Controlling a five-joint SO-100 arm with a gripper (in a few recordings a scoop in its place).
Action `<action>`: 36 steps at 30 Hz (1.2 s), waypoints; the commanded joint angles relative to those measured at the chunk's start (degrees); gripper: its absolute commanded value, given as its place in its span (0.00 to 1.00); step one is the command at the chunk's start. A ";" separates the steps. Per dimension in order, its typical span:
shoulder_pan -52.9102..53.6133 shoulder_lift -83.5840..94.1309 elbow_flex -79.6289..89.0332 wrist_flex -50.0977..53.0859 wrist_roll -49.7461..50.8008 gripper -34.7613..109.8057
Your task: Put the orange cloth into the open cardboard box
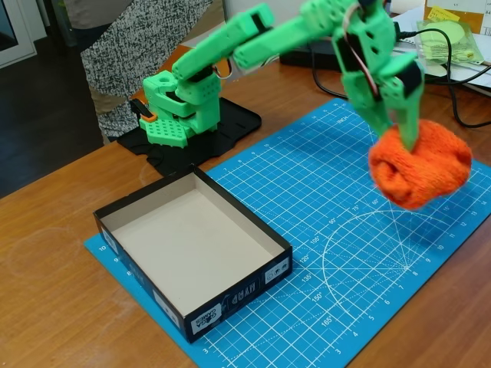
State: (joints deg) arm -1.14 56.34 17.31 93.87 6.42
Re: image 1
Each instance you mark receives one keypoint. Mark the white paper sheets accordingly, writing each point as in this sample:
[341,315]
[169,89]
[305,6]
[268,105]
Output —
[475,78]

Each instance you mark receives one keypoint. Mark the person in speckled garment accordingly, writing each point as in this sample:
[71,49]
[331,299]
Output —
[111,65]

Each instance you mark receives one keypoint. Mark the black cardboard box white inside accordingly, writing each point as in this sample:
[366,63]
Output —
[192,245]

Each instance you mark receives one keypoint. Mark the orange black table clamp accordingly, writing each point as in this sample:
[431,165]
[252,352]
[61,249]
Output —
[144,112]

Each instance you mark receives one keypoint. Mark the blue cutting mat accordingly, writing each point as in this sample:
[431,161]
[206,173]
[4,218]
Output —
[307,214]

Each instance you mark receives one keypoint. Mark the clear bag green parts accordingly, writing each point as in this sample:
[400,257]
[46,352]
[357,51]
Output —
[460,42]

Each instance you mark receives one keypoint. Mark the black power adapter brick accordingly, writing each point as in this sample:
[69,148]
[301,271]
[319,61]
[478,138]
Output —
[307,57]
[397,30]

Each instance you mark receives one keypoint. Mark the orange terry cloth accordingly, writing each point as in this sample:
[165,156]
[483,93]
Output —
[426,172]

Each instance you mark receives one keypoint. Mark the green gripper black motor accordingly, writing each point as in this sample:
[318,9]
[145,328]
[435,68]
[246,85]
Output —
[387,89]

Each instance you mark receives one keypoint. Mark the yellow sticky note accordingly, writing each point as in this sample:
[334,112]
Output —
[443,14]

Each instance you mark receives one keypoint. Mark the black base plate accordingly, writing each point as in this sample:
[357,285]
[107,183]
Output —
[238,122]

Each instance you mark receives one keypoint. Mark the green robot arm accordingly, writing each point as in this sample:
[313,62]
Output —
[215,53]

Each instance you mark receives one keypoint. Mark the brown cardboard box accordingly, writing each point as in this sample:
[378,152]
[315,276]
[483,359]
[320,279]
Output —
[470,9]

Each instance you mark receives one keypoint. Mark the white door frame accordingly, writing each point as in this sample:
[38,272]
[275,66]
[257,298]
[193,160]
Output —
[15,34]

